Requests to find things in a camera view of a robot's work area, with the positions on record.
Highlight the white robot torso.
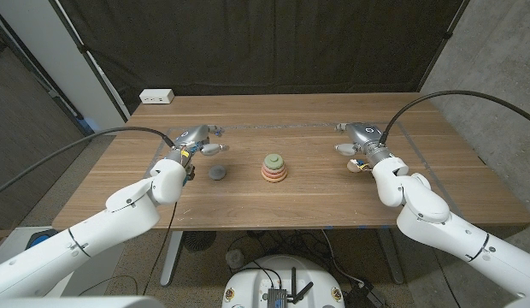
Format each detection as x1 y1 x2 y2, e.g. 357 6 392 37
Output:
0 295 166 308

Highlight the black power adapter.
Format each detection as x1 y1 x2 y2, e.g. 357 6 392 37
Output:
344 281 388 308

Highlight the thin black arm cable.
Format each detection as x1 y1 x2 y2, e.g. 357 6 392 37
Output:
142 203 179 296
433 252 462 308

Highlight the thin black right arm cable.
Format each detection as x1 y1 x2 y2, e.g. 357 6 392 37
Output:
433 252 462 308

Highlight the metal table leg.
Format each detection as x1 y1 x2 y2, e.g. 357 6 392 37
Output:
160 230 185 287
378 228 406 286

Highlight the black backdrop curtain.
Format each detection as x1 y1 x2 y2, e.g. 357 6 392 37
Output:
57 0 470 116

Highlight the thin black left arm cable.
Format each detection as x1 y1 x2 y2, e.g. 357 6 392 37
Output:
142 203 179 296

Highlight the black round floor fan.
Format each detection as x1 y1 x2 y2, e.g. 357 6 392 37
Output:
183 230 217 253

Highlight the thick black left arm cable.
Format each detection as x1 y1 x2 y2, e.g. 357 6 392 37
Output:
0 126 176 198

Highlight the white power strip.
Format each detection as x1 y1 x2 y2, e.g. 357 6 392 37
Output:
138 88 175 105

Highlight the black backdrop stand pole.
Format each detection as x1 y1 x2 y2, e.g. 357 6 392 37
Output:
417 0 471 92
49 0 132 121

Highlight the blue foot pedal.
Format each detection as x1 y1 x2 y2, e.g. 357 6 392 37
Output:
25 228 61 250

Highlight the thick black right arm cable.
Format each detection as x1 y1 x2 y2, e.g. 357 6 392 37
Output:
378 90 530 145

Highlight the grey round floor object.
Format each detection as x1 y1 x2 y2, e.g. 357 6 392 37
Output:
225 249 246 270

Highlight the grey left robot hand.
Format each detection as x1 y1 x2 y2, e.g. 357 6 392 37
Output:
168 124 230 166

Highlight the black antenna radio box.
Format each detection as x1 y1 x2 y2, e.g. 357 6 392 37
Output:
267 267 315 308

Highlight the large orange ring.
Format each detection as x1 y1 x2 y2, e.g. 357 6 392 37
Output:
260 172 288 184

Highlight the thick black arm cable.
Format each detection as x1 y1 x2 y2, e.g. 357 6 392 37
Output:
0 126 176 198
378 90 530 145

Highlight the grey floor cable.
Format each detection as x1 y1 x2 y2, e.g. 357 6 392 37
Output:
321 229 365 287

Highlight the sage green ring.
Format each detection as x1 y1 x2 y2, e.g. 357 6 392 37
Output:
263 153 286 170

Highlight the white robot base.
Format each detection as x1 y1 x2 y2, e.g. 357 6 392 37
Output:
221 255 346 308

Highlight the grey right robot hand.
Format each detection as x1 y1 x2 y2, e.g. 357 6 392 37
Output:
333 121 397 169

